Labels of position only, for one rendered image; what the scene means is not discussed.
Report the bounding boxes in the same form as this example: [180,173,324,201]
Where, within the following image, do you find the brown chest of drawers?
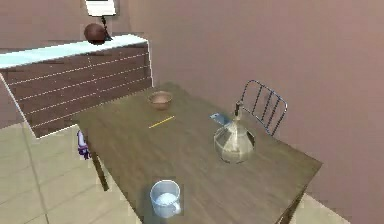
[0,33,154,140]

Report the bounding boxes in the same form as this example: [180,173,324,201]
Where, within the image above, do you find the yellow pencil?
[148,115,176,130]

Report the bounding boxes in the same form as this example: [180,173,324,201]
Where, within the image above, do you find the brown bowl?
[147,90,174,111]

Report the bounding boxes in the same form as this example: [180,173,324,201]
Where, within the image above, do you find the brown wooden table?
[77,81,323,224]

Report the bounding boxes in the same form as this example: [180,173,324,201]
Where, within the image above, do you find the round glass flask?
[213,100,256,165]

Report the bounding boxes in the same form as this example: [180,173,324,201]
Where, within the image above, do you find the pale blue cup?
[149,179,183,219]

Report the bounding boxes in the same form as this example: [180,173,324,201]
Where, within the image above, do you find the purple and white object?
[76,129,92,161]

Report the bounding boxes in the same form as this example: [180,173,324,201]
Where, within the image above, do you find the brown ball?
[83,22,108,46]

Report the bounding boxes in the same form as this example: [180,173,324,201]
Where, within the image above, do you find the white shade table lamp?
[84,0,118,42]

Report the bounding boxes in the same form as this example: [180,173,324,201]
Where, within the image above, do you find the blue wire chair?
[238,79,289,137]

